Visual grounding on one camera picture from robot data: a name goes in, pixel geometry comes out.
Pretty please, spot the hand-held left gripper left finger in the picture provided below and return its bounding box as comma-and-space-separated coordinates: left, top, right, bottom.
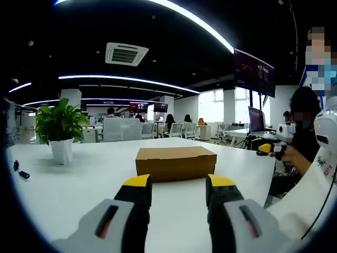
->
51, 173, 153, 253

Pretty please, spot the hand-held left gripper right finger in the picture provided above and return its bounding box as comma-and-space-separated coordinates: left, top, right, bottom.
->
205, 173, 293, 253

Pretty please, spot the brown cardboard shoe box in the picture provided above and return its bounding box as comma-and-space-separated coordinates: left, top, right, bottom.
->
135, 146, 218, 183

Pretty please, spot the person's right hand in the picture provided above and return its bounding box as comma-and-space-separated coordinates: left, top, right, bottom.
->
280, 145, 298, 164

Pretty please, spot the open laptop computer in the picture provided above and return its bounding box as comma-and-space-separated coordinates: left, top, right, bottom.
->
247, 105, 267, 135

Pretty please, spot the white office desk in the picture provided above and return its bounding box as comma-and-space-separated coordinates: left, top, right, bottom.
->
227, 128, 277, 148

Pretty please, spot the white chest-worn device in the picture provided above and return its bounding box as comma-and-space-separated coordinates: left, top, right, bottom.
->
313, 96, 337, 159

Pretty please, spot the white office chair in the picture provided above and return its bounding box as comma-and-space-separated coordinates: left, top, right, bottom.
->
184, 122, 197, 140
142, 123, 156, 140
216, 123, 230, 145
168, 122, 184, 138

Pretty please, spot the person's white shirt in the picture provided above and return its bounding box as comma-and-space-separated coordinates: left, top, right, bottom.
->
265, 142, 337, 246

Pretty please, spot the white cabinet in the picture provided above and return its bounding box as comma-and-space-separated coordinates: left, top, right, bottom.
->
195, 124, 212, 141

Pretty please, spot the white desk partition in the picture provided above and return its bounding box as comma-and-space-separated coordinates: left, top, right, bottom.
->
102, 117, 143, 143

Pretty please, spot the green plant in white pot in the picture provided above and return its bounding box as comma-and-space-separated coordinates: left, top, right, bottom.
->
35, 98, 90, 166

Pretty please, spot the red hanging screen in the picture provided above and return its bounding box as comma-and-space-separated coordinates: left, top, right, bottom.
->
130, 102, 149, 114

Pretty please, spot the dark hanging screen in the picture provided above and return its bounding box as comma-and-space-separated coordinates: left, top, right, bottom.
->
153, 102, 169, 113

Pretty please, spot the ceiling light strip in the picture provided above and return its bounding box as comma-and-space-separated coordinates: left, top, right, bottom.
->
54, 0, 235, 53
58, 75, 201, 94

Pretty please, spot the ceiling air conditioner unit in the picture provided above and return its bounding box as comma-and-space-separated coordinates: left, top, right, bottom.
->
105, 42, 150, 67

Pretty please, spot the large dark wall display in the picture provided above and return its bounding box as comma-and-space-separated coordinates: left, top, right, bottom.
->
233, 47, 276, 98

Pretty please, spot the black device cable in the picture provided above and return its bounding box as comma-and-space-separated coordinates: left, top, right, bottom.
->
301, 168, 337, 240

